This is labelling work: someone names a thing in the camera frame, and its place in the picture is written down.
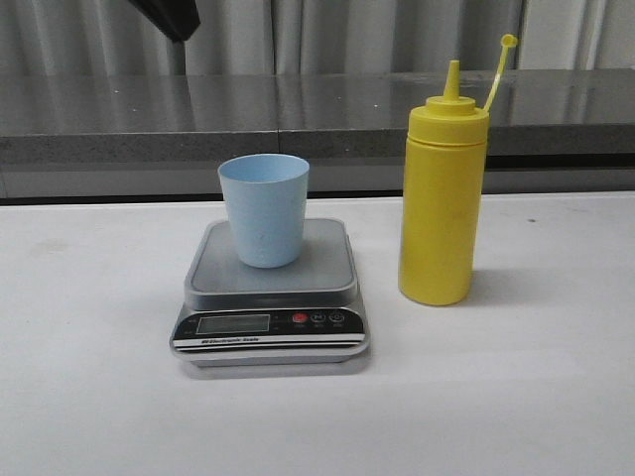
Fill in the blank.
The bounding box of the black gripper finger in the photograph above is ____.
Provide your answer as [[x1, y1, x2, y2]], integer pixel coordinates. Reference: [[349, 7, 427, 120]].
[[129, 0, 200, 41]]

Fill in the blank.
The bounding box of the light blue plastic cup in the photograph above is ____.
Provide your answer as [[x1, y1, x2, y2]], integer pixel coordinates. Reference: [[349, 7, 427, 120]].
[[217, 154, 310, 269]]

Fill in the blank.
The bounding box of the yellow squeeze bottle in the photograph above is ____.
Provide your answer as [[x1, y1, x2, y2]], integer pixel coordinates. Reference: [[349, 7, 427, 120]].
[[398, 34, 518, 306]]

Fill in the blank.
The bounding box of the silver digital kitchen scale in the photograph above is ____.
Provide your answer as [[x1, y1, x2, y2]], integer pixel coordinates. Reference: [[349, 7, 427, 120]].
[[170, 218, 371, 367]]

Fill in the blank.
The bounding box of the grey pleated curtain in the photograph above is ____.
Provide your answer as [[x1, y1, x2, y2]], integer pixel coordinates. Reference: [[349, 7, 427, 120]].
[[1, 1, 634, 76]]

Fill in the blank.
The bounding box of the grey stone counter ledge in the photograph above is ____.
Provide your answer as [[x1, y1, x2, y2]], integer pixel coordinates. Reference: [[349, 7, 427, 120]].
[[1, 69, 634, 169]]

